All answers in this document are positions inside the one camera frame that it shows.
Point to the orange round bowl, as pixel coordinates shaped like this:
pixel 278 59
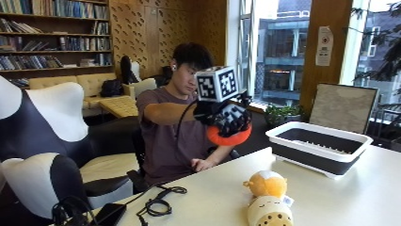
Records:
pixel 227 141

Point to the the person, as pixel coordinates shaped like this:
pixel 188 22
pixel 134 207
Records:
pixel 166 147

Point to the green potted plant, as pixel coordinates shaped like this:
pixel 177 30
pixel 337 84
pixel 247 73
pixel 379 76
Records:
pixel 279 113

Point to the white cube with black markers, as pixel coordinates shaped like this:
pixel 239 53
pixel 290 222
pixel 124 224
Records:
pixel 217 84

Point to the orange and white plush toy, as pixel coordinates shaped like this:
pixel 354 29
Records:
pixel 266 184

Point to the white and grey dish tub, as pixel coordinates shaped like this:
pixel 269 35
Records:
pixel 319 147

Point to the cream cylindrical plush toy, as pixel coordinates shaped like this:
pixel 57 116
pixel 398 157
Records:
pixel 269 212

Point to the white earbud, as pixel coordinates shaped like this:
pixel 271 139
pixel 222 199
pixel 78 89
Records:
pixel 173 67

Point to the black phone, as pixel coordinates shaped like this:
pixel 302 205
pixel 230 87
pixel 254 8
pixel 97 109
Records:
pixel 109 213

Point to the framed beige board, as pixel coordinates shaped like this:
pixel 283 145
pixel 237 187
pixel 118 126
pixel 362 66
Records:
pixel 342 108

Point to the yellow tufted ottoman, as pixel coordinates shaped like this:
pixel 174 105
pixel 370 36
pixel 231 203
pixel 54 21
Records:
pixel 120 106

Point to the slim black and white chair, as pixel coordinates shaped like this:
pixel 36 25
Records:
pixel 126 70

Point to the black backpack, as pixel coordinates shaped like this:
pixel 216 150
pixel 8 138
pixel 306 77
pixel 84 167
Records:
pixel 110 88

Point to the white paper notice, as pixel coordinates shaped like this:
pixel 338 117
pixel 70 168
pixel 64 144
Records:
pixel 323 47

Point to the beige tufted sofa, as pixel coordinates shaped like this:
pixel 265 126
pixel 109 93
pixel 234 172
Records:
pixel 89 82

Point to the wooden bookshelf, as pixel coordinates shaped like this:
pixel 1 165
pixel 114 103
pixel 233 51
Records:
pixel 110 37

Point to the large black and white chair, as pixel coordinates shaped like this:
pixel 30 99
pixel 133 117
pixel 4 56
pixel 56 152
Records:
pixel 37 125

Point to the tree outside window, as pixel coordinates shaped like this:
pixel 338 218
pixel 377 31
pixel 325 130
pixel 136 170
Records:
pixel 387 47

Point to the rows of books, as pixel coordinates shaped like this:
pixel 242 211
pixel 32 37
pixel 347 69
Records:
pixel 41 42

